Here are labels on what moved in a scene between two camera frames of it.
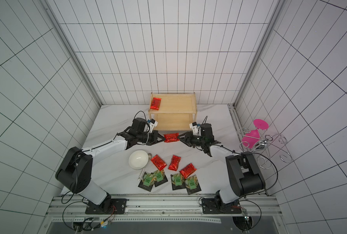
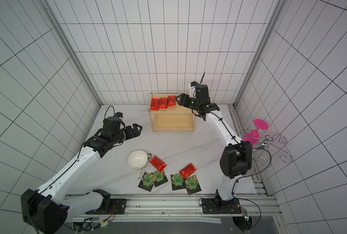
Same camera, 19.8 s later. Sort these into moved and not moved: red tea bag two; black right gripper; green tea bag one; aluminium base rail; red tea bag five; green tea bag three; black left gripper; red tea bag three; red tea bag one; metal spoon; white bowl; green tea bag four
Moved: black left gripper; red tea bag two; red tea bag three; black right gripper
Not moved: white bowl; aluminium base rail; red tea bag five; green tea bag four; red tea bag one; green tea bag three; metal spoon; green tea bag one
